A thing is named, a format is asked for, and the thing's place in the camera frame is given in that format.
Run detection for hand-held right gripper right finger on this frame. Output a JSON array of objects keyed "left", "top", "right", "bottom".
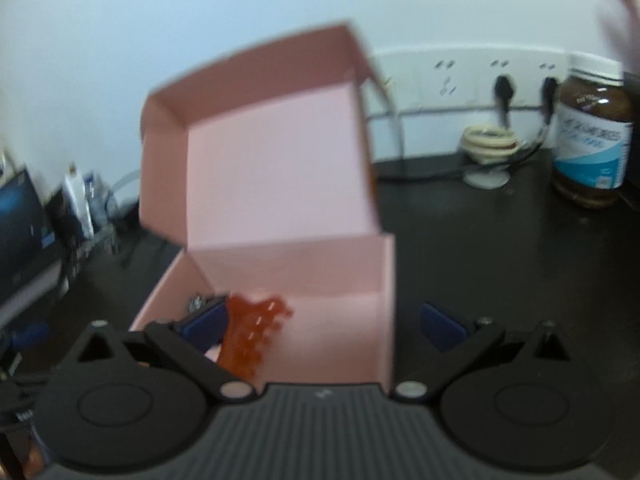
[{"left": 390, "top": 301, "right": 571, "bottom": 402}]

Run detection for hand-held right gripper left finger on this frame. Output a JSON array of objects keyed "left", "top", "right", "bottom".
[{"left": 75, "top": 305, "right": 256, "bottom": 402}]

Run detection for orange hair claw clip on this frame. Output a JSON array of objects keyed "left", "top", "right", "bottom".
[{"left": 215, "top": 292, "right": 296, "bottom": 378}]

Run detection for pink cardboard box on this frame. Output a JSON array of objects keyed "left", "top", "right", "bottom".
[{"left": 129, "top": 22, "right": 397, "bottom": 395}]

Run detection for black desktop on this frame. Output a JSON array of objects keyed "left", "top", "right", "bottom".
[{"left": 0, "top": 147, "right": 640, "bottom": 411}]

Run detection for clear bottle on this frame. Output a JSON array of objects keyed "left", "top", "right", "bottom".
[{"left": 87, "top": 172, "right": 109, "bottom": 231}]

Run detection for white bottle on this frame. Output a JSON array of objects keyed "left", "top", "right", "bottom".
[{"left": 63, "top": 162, "right": 95, "bottom": 241}]

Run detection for brown supplement bottle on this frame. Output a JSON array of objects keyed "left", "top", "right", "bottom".
[{"left": 550, "top": 55, "right": 635, "bottom": 209}]

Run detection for black plug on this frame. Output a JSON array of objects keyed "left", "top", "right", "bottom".
[
  {"left": 542, "top": 76, "right": 560, "bottom": 126},
  {"left": 494, "top": 75, "right": 516, "bottom": 128}
]

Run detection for coiled cream cable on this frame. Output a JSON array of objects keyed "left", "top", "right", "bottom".
[{"left": 462, "top": 125, "right": 522, "bottom": 189}]

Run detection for white wall socket strip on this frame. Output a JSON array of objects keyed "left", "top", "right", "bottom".
[{"left": 372, "top": 47, "right": 626, "bottom": 116}]

